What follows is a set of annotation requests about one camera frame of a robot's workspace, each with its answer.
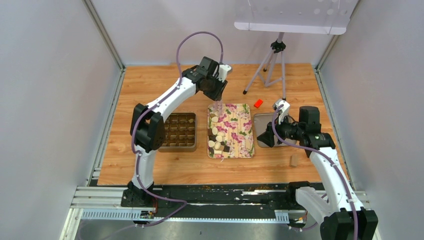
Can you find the gold chocolate tin box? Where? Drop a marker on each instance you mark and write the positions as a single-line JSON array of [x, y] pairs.
[[180, 135]]

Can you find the white overhead light panel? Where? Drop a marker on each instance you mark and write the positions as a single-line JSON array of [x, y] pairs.
[[323, 17]]

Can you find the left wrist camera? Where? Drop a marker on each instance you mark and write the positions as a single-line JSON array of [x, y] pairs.
[[223, 71]]

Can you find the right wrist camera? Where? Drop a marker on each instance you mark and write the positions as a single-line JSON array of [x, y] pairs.
[[281, 110]]

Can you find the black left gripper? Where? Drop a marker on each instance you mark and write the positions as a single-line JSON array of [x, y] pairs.
[[217, 96]]

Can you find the pink silicone tongs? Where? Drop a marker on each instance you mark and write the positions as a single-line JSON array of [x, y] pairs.
[[217, 108]]

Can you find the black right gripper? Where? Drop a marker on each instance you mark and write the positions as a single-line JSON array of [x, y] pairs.
[[267, 137]]

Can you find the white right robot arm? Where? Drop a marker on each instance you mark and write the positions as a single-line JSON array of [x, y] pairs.
[[342, 216]]

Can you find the white tripod stand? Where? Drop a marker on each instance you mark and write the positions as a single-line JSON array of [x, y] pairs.
[[265, 70]]

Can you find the white heart chocolate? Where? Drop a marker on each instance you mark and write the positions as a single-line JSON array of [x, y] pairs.
[[211, 143]]

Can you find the white swirl round chocolate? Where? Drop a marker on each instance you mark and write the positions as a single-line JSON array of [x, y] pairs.
[[217, 146]]

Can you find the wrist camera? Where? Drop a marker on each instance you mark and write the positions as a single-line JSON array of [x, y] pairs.
[[281, 110], [223, 71]]

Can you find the floral patterned tray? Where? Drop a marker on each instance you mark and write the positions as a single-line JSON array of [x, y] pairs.
[[234, 128]]

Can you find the grey metal tin lid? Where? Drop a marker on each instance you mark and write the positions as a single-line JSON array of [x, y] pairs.
[[260, 122]]

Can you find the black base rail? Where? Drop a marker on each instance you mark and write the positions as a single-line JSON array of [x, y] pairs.
[[271, 203]]

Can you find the small red block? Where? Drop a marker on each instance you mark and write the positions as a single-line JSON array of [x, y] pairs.
[[258, 103]]

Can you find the small wooden block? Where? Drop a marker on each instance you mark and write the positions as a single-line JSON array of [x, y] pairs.
[[294, 159]]

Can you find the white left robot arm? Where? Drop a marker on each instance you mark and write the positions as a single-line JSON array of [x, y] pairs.
[[148, 131]]

